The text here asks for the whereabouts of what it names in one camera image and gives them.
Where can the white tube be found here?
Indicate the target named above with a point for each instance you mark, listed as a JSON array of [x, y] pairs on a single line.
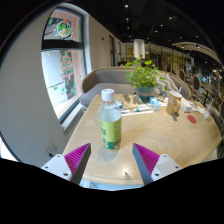
[[140, 109]]

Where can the window with festive decals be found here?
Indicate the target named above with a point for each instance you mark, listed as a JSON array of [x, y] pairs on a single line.
[[63, 76]]

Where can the flat round red coaster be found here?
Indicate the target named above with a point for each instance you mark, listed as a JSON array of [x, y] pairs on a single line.
[[191, 119]]

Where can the clear green-labelled water bottle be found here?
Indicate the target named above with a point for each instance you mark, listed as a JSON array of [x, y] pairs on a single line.
[[110, 130]]

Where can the green potted plant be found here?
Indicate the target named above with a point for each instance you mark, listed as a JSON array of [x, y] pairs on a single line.
[[143, 78]]

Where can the tan mug white inside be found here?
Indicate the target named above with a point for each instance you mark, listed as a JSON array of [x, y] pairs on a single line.
[[173, 103]]

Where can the blue white card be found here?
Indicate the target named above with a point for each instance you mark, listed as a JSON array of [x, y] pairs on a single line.
[[119, 104]]

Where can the white round column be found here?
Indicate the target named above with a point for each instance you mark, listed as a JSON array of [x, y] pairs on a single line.
[[139, 48]]

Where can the group of round-backed chairs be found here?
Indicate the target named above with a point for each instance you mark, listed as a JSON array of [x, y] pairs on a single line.
[[200, 83]]

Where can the white box with orange mark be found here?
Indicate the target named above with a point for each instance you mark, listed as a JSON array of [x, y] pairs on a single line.
[[185, 105]]

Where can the ceiling spot lights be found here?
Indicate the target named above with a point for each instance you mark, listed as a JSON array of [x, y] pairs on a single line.
[[126, 6]]

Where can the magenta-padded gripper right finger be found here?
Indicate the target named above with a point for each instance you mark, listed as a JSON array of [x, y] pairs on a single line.
[[155, 163]]

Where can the grey curved sofa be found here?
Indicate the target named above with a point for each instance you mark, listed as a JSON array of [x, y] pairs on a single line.
[[100, 85]]

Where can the small blue box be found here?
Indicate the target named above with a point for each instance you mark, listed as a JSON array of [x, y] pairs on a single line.
[[155, 105]]

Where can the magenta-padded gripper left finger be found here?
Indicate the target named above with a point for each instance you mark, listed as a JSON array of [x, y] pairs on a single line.
[[68, 163]]

